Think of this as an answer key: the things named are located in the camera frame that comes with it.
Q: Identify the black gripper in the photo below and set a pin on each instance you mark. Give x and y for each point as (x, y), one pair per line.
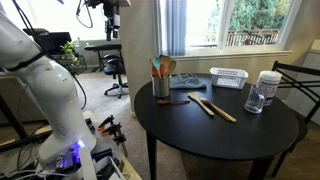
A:
(112, 15)

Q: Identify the dark brown wooden spoon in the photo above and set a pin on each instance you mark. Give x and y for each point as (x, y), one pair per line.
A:
(164, 102)

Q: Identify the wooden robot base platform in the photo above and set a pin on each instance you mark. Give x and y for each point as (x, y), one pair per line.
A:
(130, 170)

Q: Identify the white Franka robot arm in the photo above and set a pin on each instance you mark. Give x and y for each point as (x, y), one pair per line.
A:
(50, 90)

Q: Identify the teal silicone spoon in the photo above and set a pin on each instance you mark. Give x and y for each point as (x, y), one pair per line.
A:
(156, 62)

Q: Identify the silver metal utensil tin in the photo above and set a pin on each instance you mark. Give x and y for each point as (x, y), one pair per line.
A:
(161, 88)

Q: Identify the long wooden spoon dark head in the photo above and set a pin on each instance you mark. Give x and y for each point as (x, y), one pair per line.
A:
(220, 112)

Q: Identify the black desk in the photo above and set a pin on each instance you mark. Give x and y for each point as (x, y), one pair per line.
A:
(101, 47)

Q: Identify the black office chair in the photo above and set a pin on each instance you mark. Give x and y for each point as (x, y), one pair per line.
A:
(115, 70)

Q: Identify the green potted plant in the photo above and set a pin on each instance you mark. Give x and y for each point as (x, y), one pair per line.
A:
(69, 49)

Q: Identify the glass side table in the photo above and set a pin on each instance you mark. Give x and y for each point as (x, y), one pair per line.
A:
(75, 66)

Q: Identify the orange silicone spatula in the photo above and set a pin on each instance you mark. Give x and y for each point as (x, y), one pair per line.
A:
(162, 70)
(154, 72)

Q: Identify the broad light wooden turner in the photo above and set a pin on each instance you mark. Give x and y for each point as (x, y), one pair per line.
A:
(165, 59)

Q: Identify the blue grey curtain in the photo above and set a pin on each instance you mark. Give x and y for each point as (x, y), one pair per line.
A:
(176, 26)

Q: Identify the black monitor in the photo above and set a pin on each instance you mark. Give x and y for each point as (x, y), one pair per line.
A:
(46, 39)

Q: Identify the black orange bar clamp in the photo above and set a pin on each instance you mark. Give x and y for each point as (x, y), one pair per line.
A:
(106, 122)
(117, 133)

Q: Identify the blue grey cloth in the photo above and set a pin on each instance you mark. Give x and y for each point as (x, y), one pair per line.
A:
(187, 81)

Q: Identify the light wooden spatula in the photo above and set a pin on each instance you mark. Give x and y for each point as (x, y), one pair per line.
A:
(200, 102)

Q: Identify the white plastic basket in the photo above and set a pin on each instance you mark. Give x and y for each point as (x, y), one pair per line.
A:
(229, 78)

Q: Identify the black metal stand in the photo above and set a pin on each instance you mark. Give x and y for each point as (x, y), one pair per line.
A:
(10, 116)

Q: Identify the white plastic bin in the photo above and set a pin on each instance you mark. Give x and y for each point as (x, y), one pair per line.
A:
(110, 168)

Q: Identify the round black table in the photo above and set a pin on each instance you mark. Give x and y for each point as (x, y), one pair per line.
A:
(206, 133)

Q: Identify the wooden deck railing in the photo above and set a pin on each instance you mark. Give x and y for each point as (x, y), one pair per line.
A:
(253, 36)

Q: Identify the clear glass mug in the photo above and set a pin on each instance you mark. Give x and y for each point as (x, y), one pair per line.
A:
(254, 100)

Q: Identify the clear jar white lid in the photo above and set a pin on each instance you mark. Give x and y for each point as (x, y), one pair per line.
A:
(270, 83)

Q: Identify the black metal chair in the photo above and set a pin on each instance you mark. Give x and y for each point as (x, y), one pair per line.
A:
(302, 126)

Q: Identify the white window frame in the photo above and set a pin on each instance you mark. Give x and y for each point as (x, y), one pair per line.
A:
(224, 23)

